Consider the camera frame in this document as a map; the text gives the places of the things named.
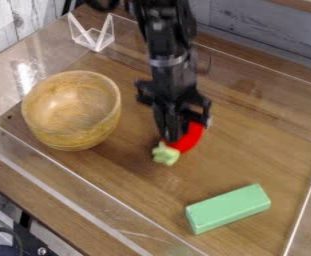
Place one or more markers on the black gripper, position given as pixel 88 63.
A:
pixel 171 94

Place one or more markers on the red plush strawberry toy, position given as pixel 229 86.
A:
pixel 167 152

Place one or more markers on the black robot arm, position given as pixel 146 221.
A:
pixel 167 26

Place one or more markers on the wooden bowl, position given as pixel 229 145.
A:
pixel 72 110

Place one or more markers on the green rectangular block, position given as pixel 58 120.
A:
pixel 227 208

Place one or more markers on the clear acrylic tray wall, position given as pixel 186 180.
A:
pixel 117 204

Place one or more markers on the clear acrylic corner bracket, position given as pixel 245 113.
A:
pixel 95 39

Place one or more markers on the black metal bracket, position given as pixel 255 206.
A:
pixel 28 243

